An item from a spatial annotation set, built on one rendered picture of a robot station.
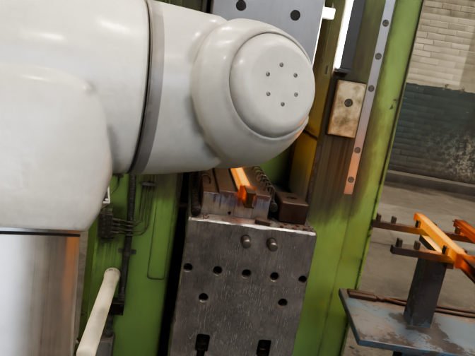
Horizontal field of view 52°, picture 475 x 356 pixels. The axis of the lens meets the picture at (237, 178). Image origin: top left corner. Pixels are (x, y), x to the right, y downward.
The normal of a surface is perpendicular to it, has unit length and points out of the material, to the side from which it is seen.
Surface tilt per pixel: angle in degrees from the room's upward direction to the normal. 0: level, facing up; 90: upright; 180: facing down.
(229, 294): 90
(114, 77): 79
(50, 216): 100
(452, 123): 91
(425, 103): 89
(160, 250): 90
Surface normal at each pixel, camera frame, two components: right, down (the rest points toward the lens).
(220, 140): -0.20, 0.76
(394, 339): 0.16, -0.96
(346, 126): 0.10, 0.25
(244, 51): -0.08, -0.40
